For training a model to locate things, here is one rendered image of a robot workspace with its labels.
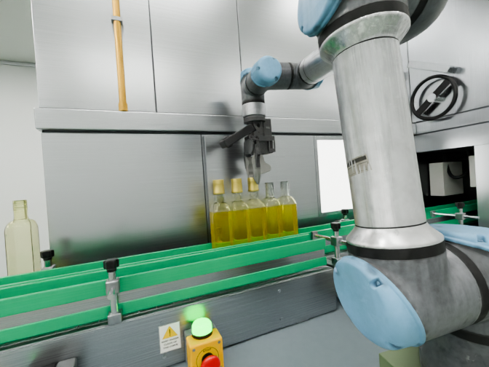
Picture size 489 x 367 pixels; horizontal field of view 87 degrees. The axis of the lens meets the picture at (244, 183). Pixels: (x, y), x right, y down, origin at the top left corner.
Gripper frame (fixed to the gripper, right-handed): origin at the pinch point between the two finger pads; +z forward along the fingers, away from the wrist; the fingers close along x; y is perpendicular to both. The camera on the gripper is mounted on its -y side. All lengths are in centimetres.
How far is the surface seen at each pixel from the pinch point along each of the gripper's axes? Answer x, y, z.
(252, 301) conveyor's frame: -15.7, -9.9, 30.5
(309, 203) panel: 12.0, 30.7, 11.3
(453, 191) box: 8, 124, 14
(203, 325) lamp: -20.9, -23.8, 30.1
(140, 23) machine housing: 15, -30, -54
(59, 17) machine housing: 14, -52, -52
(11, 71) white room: 309, -159, -147
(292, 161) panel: 11.9, 23.9, -6.5
